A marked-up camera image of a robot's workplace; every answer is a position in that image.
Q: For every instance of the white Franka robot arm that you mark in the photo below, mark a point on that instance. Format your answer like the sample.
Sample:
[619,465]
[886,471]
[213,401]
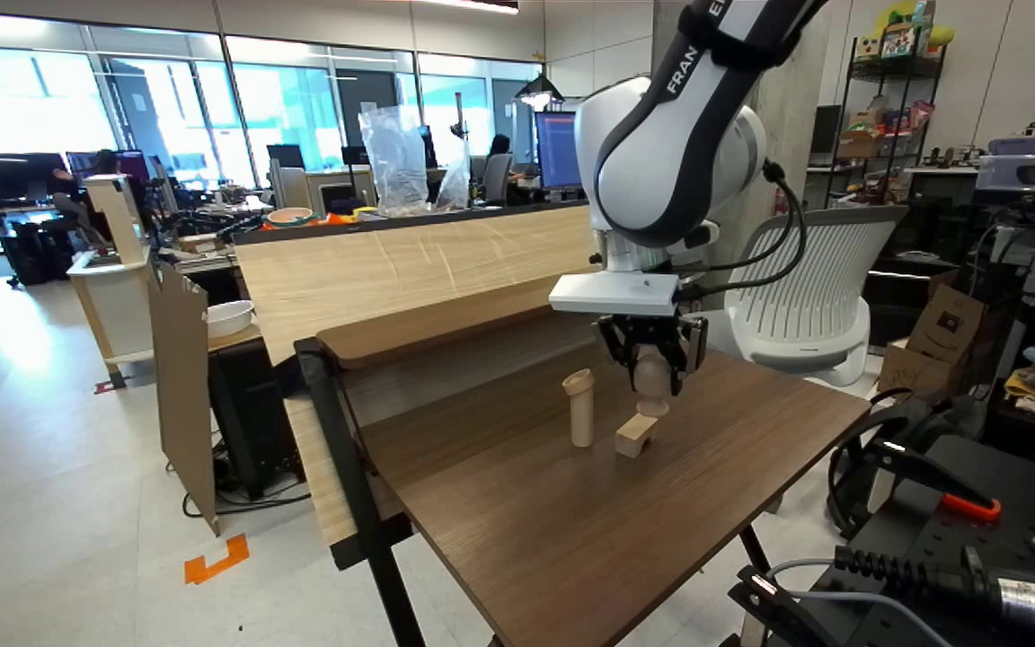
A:
[661,156]

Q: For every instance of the wooden arch block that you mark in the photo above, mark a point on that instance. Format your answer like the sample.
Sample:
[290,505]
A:
[634,435]

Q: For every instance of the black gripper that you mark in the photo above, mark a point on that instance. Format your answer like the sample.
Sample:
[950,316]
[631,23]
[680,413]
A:
[656,333]

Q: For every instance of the black desk lamp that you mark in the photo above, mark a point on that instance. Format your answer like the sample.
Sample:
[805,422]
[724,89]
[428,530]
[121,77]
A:
[539,95]

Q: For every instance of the brown leaning board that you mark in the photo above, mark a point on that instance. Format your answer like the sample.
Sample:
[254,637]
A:
[180,396]

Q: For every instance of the cluttered storage rack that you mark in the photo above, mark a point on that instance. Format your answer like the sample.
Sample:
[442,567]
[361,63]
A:
[897,121]

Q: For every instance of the light wooden lower panel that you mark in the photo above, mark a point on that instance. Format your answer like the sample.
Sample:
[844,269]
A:
[317,471]

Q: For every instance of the black tool with silver tip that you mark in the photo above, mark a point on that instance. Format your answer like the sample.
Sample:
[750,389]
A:
[937,580]

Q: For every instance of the light wooden panel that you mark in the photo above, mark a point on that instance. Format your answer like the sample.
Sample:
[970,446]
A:
[422,256]
[317,471]

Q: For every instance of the light wooden sign board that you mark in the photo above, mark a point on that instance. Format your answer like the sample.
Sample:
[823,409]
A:
[116,218]

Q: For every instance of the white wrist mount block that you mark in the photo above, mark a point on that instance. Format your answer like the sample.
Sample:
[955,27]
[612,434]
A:
[612,293]

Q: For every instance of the black orange bar clamp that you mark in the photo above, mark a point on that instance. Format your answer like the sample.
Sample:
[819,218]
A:
[970,510]

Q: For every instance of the white cabinet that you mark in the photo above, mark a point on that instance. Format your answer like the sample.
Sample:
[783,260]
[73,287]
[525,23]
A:
[116,310]

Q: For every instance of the seated person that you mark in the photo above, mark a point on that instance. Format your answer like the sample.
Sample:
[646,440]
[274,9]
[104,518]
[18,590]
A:
[502,166]

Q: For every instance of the clear plastic bag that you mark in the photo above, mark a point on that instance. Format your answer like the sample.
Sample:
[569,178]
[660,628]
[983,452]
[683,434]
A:
[398,163]

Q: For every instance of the black bag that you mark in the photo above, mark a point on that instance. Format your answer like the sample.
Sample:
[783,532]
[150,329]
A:
[36,245]

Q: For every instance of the black clamp head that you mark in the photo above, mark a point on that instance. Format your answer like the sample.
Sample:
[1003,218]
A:
[770,597]

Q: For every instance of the pale mesh office chair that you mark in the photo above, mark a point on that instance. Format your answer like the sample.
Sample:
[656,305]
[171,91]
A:
[818,300]

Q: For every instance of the wooden cylinder peg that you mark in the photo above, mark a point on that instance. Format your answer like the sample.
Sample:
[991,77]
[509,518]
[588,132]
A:
[580,416]

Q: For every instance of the orange floor marker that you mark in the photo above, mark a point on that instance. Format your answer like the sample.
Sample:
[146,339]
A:
[213,567]

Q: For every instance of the small open cardboard box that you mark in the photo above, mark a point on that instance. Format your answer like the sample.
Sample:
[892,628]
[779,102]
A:
[942,329]

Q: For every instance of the light wooden back panel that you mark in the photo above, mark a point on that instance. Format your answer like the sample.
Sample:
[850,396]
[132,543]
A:
[422,256]

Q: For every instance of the egg-shaped wooden knob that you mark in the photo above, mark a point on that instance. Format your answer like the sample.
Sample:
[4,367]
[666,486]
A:
[653,384]

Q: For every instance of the blue lit computer monitor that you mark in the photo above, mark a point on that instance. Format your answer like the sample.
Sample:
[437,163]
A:
[557,148]

